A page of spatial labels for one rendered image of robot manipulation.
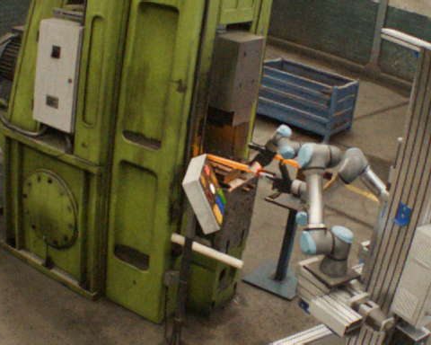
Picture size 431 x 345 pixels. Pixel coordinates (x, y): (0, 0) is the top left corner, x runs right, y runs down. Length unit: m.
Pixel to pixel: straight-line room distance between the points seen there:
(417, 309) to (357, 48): 9.12
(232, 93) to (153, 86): 0.43
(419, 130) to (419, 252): 0.56
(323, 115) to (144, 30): 4.28
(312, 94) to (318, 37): 4.83
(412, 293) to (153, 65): 1.82
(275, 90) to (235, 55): 4.31
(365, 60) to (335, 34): 0.79
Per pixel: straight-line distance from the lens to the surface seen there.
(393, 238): 3.11
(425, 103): 2.89
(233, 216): 3.85
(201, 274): 4.00
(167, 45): 3.43
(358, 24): 11.77
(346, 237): 3.12
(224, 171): 3.74
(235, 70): 3.46
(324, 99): 7.45
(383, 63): 11.58
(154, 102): 3.52
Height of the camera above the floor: 2.42
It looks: 22 degrees down
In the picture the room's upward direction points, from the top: 8 degrees clockwise
